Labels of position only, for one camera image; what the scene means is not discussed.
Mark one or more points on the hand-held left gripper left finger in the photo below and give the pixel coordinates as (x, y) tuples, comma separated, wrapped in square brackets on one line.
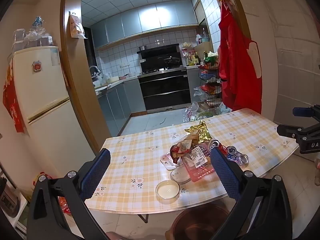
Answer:
[(96, 172)]

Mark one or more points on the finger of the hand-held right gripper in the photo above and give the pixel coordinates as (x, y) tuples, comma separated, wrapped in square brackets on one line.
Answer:
[(301, 111), (286, 130)]

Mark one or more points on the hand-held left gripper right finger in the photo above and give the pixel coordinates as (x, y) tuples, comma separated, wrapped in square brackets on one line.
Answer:
[(223, 172)]

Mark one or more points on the blue crushed drink can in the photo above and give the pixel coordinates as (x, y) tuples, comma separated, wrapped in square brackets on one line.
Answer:
[(240, 159), (232, 150)]

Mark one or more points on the clear labelled plastic tray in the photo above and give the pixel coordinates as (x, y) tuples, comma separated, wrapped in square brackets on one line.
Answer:
[(200, 171)]

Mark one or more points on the red drink can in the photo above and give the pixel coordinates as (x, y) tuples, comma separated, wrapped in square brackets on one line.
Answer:
[(215, 144)]

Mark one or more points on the gold foil wrapper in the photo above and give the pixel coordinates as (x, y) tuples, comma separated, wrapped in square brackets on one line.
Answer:
[(200, 131)]

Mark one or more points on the red snack packet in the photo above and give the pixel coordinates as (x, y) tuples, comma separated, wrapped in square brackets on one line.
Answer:
[(177, 152)]

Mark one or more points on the brown round bin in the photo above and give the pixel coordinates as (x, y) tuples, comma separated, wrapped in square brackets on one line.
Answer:
[(197, 220)]

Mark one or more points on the white plastic packet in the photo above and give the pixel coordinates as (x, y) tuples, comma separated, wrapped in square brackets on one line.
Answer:
[(166, 162)]

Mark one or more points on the clear round plastic lid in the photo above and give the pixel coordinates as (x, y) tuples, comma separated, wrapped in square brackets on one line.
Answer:
[(167, 189)]

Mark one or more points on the person's right hand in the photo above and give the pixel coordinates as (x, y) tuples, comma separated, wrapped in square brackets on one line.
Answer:
[(317, 161)]

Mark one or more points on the red plastic bag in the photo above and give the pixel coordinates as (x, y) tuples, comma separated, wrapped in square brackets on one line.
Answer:
[(64, 205)]

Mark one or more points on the table with plaid tablecloth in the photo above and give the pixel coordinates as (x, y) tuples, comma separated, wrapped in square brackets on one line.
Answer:
[(140, 160)]

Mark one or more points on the colourful printed bag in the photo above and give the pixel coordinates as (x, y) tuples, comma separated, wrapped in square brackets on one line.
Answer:
[(44, 173)]

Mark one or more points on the metal table leg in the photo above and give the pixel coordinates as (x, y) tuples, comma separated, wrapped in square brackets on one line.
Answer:
[(143, 218)]

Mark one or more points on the plastic bags heap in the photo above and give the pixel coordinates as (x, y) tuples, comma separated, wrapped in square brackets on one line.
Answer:
[(197, 111)]

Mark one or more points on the grey lower kitchen cabinets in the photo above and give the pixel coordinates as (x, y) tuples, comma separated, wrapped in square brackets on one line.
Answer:
[(117, 105)]

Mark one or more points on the grey kitchen cabinets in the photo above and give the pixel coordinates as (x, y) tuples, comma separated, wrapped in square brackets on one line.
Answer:
[(145, 20), (117, 105)]

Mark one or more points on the red hanging apron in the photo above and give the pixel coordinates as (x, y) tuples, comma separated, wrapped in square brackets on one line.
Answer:
[(237, 67)]

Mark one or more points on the grey kitchen appliance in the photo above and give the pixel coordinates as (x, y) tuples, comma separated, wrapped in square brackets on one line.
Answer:
[(8, 197)]

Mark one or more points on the cream bowl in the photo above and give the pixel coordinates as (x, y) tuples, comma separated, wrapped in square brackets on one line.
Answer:
[(112, 79)]

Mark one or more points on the cream refrigerator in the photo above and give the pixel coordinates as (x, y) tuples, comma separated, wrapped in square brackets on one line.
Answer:
[(42, 92)]

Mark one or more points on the black built-in oven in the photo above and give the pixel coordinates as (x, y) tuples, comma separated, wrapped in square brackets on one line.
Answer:
[(165, 92)]

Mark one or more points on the chrome kitchen faucet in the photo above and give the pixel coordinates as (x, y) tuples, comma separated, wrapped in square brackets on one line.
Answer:
[(94, 69)]

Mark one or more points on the red paper banner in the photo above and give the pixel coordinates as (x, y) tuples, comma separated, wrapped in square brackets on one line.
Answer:
[(12, 105)]

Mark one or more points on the cardboard box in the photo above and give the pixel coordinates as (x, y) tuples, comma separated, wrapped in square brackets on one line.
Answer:
[(203, 48)]

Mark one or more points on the row of condiment bottles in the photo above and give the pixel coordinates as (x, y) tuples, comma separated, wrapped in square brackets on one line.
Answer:
[(191, 58)]

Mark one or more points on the red house fridge magnet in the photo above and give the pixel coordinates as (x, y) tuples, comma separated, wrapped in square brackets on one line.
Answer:
[(37, 66)]

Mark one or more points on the white fridge sticker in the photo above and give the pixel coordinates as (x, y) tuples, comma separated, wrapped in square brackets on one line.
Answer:
[(54, 58)]

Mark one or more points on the black wok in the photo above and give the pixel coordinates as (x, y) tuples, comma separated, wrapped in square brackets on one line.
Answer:
[(172, 60)]

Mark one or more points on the plastic jug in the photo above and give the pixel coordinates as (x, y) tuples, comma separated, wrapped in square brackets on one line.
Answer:
[(201, 36)]

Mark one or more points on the small steel pot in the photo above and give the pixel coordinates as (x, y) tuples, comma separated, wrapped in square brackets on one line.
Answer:
[(142, 48)]

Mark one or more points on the black range hood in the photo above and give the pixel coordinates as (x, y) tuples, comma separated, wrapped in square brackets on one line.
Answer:
[(160, 53)]

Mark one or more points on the hanging paper bag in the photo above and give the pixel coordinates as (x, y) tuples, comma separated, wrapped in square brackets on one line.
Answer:
[(76, 27)]

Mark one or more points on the clear plastic bags pile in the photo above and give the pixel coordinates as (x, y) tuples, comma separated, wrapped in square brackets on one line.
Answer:
[(40, 33)]

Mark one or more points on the clear storage box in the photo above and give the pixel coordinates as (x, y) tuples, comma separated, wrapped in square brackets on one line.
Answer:
[(18, 41)]

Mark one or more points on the grey upper kitchen cabinets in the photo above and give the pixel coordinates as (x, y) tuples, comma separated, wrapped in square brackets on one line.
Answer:
[(145, 20)]

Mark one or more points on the wooden door frame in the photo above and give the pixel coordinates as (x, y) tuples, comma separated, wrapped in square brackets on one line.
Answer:
[(72, 80)]

